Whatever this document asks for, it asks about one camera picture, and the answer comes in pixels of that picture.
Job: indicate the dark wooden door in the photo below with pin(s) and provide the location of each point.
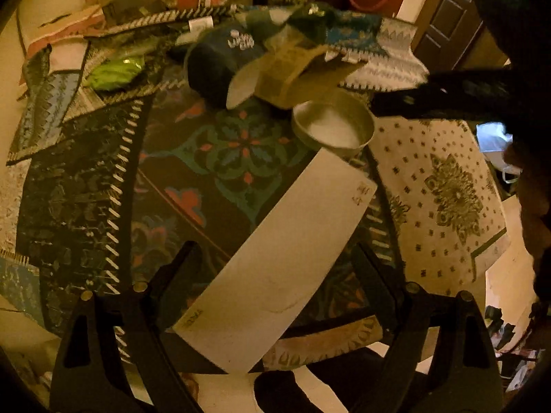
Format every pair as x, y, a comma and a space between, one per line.
451, 35

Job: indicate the white plastic bag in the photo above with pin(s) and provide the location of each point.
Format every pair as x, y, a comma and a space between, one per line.
493, 141

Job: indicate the green wrapper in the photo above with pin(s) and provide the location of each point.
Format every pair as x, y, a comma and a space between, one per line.
115, 74

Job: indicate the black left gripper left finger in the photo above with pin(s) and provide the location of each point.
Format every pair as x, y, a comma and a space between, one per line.
111, 358

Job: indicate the patchwork patterned tablecloth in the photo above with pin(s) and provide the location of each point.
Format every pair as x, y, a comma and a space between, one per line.
103, 188

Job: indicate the round metal tin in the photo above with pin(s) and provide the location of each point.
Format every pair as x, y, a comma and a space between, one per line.
339, 121

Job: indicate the white paper envelope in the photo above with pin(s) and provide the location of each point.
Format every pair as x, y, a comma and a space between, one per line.
273, 275

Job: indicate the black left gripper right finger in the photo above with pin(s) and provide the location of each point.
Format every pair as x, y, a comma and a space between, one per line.
439, 356

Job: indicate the yellow paper bag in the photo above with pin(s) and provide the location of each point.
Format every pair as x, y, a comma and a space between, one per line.
296, 72

